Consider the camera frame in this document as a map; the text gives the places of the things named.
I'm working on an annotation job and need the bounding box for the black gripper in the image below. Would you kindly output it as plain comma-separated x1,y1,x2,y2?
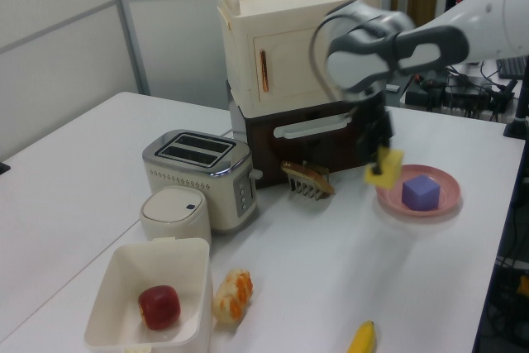
355,92,395,176

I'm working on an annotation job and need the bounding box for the yellow cube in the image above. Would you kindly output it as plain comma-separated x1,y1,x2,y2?
364,146,404,189

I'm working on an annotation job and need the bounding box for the purple cube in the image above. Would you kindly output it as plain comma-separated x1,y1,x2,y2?
401,175,440,211

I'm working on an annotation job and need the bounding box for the pink plate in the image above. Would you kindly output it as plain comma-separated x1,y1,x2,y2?
374,164,461,217

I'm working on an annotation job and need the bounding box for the metal toast rack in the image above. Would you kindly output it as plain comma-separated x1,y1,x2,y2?
286,160,331,202

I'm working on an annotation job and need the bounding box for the dark brown drawer base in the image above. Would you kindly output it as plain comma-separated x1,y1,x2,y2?
226,79,388,189

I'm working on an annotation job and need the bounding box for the background desk electronics clutter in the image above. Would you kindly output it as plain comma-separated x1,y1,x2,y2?
399,59,522,122

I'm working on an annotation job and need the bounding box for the black monitor stand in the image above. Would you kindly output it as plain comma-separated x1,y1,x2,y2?
501,78,529,140

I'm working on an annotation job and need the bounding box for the cream toy cabinet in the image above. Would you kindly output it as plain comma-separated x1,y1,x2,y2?
216,0,382,117

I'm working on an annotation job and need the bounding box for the yellow banana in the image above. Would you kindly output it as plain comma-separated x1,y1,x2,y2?
346,320,376,353

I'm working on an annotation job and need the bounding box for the cream and chrome toaster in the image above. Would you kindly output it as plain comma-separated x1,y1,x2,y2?
141,129,264,234

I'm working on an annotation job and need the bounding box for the orange white toy shrimp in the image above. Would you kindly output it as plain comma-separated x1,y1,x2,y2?
212,269,255,324

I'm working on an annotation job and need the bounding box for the small white lidded bin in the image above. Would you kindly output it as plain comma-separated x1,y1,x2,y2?
139,186,212,246

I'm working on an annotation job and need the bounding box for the red apple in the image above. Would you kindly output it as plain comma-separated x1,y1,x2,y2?
137,284,182,332

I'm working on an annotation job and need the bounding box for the white open plastic box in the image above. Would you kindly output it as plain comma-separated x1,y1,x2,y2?
83,236,214,350

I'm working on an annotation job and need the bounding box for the white drawer handle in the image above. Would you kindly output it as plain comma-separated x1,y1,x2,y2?
272,114,354,140

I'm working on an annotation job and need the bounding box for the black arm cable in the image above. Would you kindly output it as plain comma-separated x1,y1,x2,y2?
308,12,357,115

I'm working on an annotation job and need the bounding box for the copper cabinet door handle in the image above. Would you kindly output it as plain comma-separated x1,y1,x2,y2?
258,48,272,93

